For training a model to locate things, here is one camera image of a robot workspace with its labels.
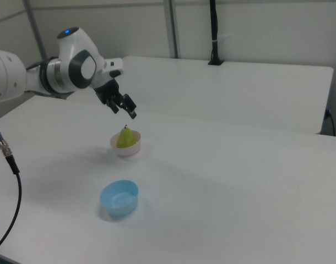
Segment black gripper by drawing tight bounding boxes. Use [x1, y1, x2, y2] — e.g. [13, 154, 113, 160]
[94, 78, 138, 120]

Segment green pear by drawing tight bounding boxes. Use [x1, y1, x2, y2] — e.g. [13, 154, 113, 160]
[116, 124, 138, 150]

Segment pink plastic bowl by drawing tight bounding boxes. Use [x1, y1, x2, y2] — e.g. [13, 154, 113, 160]
[110, 130, 143, 158]

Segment blue plastic bowl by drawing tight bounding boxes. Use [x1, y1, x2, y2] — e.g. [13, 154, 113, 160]
[99, 179, 140, 220]

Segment white rectangular table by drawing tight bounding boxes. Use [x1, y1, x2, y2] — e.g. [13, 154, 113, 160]
[66, 56, 335, 135]

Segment grey metal frame post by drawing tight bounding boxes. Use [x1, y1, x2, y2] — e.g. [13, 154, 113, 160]
[163, 0, 182, 59]

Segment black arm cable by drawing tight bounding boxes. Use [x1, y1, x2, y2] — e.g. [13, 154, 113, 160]
[24, 62, 45, 73]

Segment slanted grey metal post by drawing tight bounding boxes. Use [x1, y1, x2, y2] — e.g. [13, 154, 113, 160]
[21, 0, 48, 63]

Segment black clamped camera pole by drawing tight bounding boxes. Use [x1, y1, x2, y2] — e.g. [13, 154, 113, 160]
[207, 0, 225, 66]

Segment black cable with metal connector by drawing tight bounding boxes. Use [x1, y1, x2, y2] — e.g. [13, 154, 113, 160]
[0, 122, 23, 254]

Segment thin black wall cable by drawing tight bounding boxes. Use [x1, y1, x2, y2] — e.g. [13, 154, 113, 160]
[324, 109, 336, 136]

